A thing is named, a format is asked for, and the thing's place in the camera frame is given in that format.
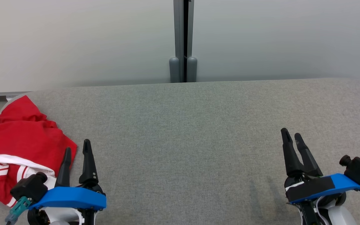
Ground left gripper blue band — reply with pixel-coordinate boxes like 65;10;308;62
27;139;107;225

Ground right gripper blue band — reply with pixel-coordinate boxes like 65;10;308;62
281;128;360;225

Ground red shorts with white stripe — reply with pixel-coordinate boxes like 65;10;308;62
0;95;78;175

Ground grey cylinder post foot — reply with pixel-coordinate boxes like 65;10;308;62
187;56;198;83
169;57;180;83

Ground grey partition post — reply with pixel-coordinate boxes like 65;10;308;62
173;0;185;82
188;0;195;58

